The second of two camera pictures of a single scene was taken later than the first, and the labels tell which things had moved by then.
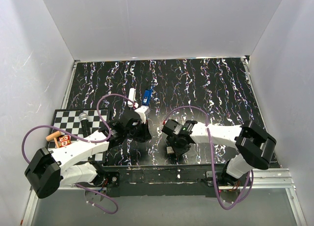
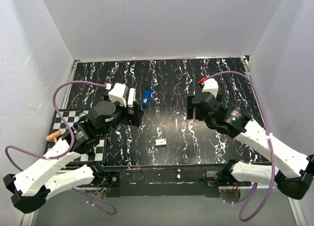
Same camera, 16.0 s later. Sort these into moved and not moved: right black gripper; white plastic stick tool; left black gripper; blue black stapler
Moved: right black gripper; left black gripper
Not moved: blue black stapler; white plastic stick tool
